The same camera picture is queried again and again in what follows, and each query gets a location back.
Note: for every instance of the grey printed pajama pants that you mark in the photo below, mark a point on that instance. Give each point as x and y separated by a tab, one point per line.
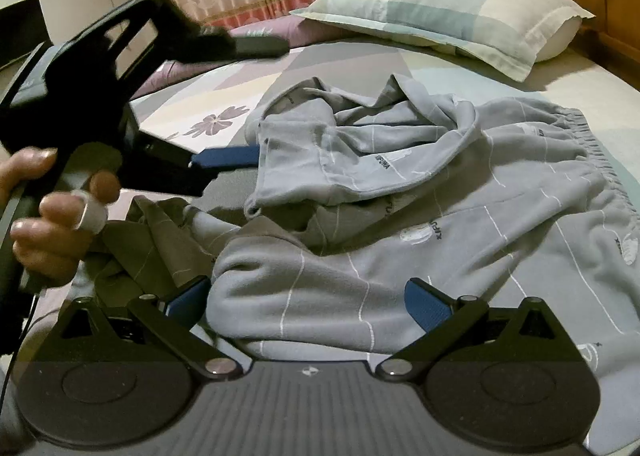
450	236

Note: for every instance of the patchwork flowered bed sheet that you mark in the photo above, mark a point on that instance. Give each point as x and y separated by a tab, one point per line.
200	96

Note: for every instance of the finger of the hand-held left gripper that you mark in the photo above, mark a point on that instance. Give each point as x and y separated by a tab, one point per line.
227	157
215	44

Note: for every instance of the pale checked pillow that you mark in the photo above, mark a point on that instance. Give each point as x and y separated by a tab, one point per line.
440	6

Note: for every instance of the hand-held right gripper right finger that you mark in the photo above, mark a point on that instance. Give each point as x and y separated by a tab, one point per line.
425	303

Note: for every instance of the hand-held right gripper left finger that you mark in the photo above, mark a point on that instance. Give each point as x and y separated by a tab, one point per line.
187	295

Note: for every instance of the dark flat screen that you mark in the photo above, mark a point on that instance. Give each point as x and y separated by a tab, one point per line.
22	31

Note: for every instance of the person's left hand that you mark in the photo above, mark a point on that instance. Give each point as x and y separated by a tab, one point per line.
55	241

